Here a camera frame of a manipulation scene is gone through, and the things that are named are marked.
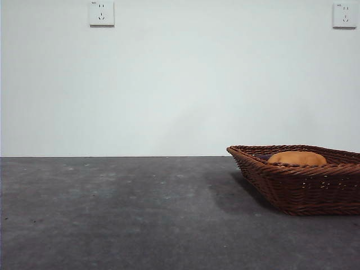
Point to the purple eggplant with green stem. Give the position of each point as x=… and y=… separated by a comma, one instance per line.
x=263, y=157

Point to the brown potato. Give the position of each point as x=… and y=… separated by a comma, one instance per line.
x=298, y=158

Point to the brown woven wicker basket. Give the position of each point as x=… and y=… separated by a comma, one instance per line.
x=303, y=188

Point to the white wall socket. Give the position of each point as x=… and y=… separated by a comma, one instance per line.
x=344, y=17
x=101, y=14

